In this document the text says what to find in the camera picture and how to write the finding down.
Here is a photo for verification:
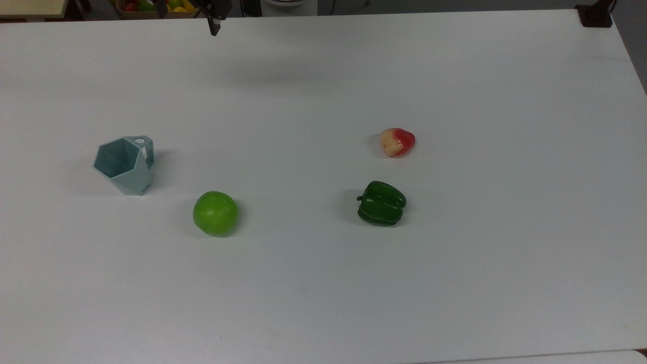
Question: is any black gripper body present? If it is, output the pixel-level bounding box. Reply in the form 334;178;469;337
196;0;234;22

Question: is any pale blue faceted mug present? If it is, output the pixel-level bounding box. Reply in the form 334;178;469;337
93;135;156;197

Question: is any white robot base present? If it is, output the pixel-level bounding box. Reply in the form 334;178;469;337
260;0;318;17

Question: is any basket of toy fruit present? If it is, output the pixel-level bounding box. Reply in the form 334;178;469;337
115;0;199;19

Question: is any light wooden table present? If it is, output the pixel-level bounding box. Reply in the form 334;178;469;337
0;0;69;21

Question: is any green apple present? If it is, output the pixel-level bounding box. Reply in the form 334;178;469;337
192;191;239;237

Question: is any dark green bell pepper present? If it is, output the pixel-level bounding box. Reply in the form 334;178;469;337
356;180;407;227

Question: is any black camera stand base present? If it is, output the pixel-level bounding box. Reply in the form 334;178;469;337
576;0;614;28

